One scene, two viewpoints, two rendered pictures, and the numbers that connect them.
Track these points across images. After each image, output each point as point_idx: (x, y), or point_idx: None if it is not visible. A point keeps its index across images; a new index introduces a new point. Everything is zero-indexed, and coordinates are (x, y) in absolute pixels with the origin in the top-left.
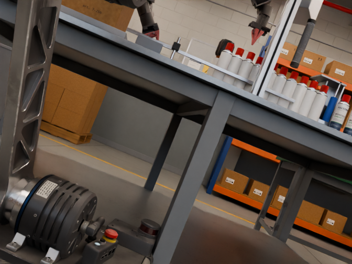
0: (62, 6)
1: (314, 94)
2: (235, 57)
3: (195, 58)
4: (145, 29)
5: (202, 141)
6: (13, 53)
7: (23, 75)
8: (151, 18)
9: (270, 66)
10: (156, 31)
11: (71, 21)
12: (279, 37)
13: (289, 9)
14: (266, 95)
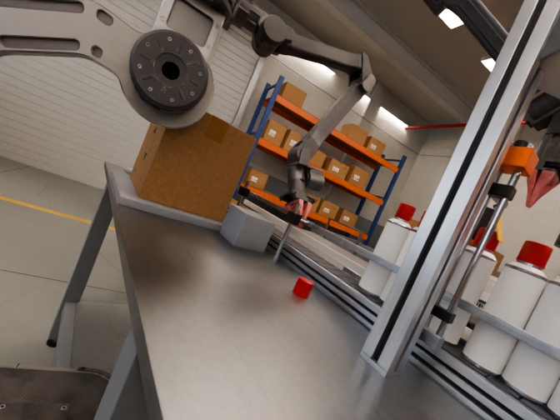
0: (114, 181)
1: None
2: (412, 231)
3: (331, 236)
4: (282, 200)
5: (102, 400)
6: None
7: None
8: (296, 185)
9: (432, 246)
10: (296, 201)
11: (109, 193)
12: (467, 164)
13: (497, 80)
14: (498, 339)
